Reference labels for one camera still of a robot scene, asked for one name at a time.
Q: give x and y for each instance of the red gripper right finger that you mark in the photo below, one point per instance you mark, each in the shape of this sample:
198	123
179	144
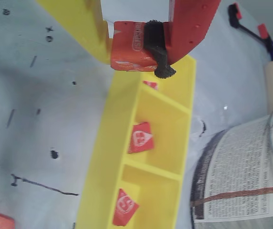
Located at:
188	23

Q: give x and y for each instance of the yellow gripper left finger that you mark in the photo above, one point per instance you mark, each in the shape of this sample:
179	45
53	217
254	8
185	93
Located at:
79	16

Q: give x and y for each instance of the red candy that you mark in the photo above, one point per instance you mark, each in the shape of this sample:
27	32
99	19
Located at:
150	85
124	207
141	139

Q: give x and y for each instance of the yellow three-compartment box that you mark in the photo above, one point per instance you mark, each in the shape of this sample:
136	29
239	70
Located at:
107	119

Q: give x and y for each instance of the black bar clamp red pads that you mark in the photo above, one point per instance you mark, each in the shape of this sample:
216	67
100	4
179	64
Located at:
234	14

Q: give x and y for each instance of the white plastic table cover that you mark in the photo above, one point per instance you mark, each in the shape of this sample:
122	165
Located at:
43	119

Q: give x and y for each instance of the metal can with printed label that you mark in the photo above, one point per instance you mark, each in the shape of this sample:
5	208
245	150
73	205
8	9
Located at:
241	167

